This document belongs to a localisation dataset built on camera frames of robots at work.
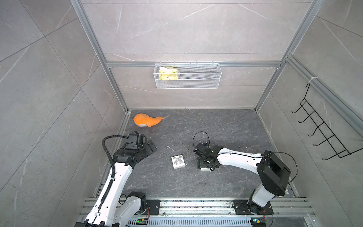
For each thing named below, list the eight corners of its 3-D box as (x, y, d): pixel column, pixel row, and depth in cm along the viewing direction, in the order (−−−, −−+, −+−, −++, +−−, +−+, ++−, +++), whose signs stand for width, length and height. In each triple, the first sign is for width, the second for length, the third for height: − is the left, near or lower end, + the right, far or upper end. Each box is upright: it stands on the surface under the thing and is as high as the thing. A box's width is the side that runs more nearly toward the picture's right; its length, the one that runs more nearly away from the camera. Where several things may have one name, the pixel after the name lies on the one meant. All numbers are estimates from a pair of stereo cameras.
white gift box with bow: (173, 169, 89) (173, 167, 86) (171, 159, 93) (171, 156, 90) (185, 166, 90) (185, 164, 87) (182, 156, 95) (182, 153, 92)
